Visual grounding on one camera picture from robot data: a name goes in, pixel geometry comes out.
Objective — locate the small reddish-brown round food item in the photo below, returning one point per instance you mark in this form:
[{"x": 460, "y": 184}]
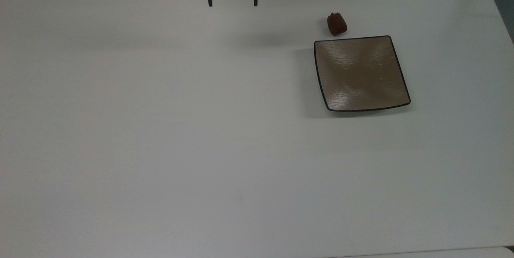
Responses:
[{"x": 336, "y": 25}]

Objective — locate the square brown ceramic plate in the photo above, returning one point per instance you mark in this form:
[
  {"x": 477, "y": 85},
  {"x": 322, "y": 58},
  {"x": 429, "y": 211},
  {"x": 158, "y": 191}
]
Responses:
[{"x": 361, "y": 74}]

